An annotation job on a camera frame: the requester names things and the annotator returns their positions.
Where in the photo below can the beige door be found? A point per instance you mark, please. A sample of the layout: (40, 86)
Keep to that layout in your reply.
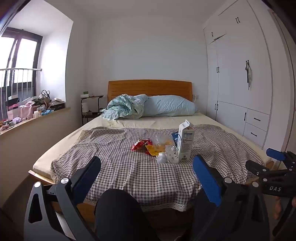
(291, 92)

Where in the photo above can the yellow snack packet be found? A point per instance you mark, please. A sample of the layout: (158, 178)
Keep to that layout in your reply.
(153, 150)

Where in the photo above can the person's right hand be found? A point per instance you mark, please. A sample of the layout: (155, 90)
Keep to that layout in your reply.
(277, 208)

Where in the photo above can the clear plastic bag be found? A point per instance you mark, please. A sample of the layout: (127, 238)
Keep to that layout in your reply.
(161, 140)

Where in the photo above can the teal floral quilt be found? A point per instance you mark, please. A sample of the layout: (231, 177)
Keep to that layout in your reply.
(124, 106)

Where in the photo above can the pink gift bag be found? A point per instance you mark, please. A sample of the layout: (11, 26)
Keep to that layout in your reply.
(25, 111)

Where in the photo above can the wooden windowsill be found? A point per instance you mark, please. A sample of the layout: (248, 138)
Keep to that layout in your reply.
(57, 112)

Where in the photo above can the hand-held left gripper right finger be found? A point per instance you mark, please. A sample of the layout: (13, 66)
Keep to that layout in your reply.
(205, 180)

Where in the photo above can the black box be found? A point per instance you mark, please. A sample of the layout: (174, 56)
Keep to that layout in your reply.
(57, 106)

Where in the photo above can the dark framed window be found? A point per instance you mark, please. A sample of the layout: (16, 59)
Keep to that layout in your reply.
(38, 58)

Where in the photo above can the white wardrobe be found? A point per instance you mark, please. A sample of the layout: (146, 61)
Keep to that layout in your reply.
(231, 58)

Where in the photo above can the person's knee in black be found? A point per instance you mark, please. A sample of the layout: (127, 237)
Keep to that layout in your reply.
(118, 213)

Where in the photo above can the light blue pillow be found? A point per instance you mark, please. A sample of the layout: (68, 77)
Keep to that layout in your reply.
(171, 105)

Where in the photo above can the white milk carton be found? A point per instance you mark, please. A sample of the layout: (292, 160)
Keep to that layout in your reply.
(186, 143)

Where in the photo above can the black metal nightstand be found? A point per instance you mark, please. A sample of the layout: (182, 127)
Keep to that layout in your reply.
(92, 96)

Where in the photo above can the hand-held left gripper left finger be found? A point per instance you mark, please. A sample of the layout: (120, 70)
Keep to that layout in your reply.
(89, 177)

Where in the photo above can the brown checked blanket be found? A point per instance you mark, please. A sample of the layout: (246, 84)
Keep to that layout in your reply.
(115, 162)

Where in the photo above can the blue snack packet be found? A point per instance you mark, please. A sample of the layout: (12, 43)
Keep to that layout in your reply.
(175, 138)

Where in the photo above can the woven handbag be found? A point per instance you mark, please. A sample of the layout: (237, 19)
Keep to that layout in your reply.
(44, 97)

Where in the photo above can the white metal railing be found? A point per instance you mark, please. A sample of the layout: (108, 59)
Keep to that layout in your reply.
(23, 69)

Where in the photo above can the crumpled white plastic bag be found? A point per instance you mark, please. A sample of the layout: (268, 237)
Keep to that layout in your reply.
(172, 155)

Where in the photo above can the small red snack packet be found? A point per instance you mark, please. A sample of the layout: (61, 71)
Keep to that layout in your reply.
(138, 146)

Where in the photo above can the cream bed sheet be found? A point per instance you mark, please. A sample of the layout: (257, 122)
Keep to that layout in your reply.
(150, 121)

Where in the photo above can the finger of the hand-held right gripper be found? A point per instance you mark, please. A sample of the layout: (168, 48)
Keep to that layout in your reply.
(256, 168)
(275, 155)

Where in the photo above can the small white box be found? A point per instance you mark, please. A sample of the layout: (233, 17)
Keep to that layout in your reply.
(85, 94)

